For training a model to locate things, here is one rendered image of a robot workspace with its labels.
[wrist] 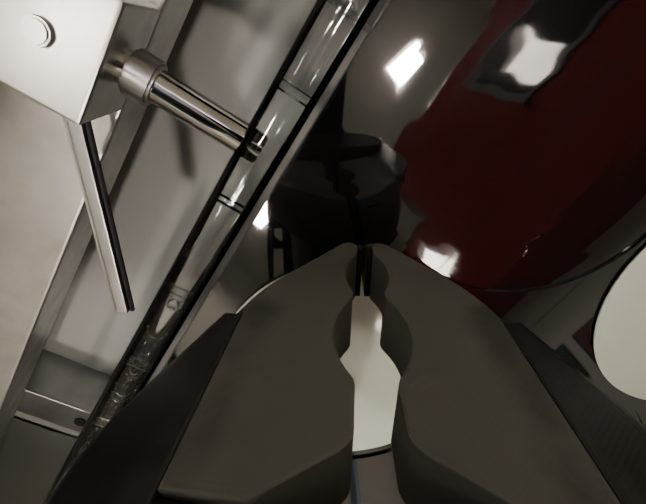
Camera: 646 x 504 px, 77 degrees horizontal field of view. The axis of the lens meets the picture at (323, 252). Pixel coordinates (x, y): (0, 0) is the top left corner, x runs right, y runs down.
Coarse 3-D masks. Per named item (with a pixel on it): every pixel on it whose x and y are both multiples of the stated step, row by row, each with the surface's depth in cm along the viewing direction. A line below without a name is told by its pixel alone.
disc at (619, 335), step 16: (640, 256) 14; (624, 272) 14; (640, 272) 14; (624, 288) 15; (640, 288) 15; (608, 304) 15; (624, 304) 15; (640, 304) 15; (608, 320) 15; (624, 320) 15; (640, 320) 15; (608, 336) 16; (624, 336) 16; (640, 336) 16; (608, 352) 16; (624, 352) 16; (640, 352) 16; (608, 368) 16; (624, 368) 16; (640, 368) 16; (624, 384) 17; (640, 384) 17
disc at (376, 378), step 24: (264, 288) 14; (360, 288) 14; (360, 312) 15; (360, 336) 15; (360, 360) 16; (384, 360) 16; (360, 384) 16; (384, 384) 16; (360, 408) 17; (384, 408) 17; (360, 432) 18; (384, 432) 18
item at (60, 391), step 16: (48, 352) 25; (48, 368) 24; (64, 368) 25; (80, 368) 25; (32, 384) 23; (48, 384) 24; (64, 384) 24; (80, 384) 25; (96, 384) 25; (32, 400) 23; (48, 400) 23; (64, 400) 23; (80, 400) 24; (96, 400) 24; (48, 416) 24; (64, 416) 24; (80, 416) 24
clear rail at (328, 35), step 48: (336, 48) 11; (288, 96) 11; (240, 144) 12; (288, 144) 12; (240, 192) 12; (192, 240) 13; (192, 288) 14; (144, 336) 15; (144, 384) 16; (96, 432) 17
